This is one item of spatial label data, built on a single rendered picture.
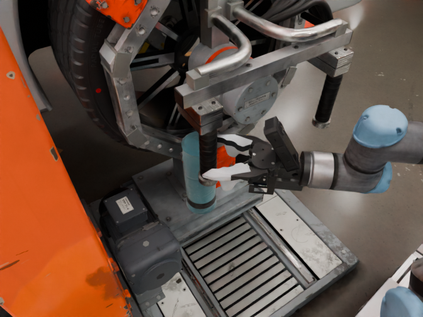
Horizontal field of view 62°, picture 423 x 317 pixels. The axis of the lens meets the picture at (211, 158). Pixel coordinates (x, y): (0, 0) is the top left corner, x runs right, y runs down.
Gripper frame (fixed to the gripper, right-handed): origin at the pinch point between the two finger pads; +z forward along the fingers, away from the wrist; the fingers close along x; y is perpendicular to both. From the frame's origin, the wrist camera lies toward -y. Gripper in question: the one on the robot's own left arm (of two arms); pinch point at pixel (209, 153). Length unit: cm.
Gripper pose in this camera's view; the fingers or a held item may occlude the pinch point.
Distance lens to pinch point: 71.7
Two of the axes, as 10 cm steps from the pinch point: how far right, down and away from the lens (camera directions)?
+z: -9.9, -0.9, 0.8
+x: 1.2, -7.2, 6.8
